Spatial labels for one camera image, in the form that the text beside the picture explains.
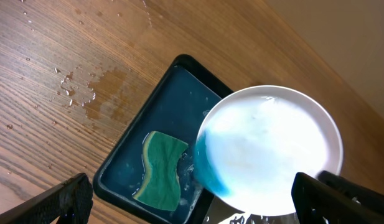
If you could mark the large brown serving tray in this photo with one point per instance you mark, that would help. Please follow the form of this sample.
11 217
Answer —
220 212

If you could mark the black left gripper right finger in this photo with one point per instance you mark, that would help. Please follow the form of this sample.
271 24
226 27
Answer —
333 199

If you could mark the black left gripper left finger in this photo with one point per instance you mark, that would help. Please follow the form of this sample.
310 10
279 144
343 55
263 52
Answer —
68 202

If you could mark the small black water tray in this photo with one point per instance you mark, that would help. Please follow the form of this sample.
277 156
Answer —
176 107

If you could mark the green yellow scrub sponge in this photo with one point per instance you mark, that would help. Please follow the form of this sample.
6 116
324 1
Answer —
160 188

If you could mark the white plate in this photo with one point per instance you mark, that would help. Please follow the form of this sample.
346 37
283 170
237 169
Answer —
252 143

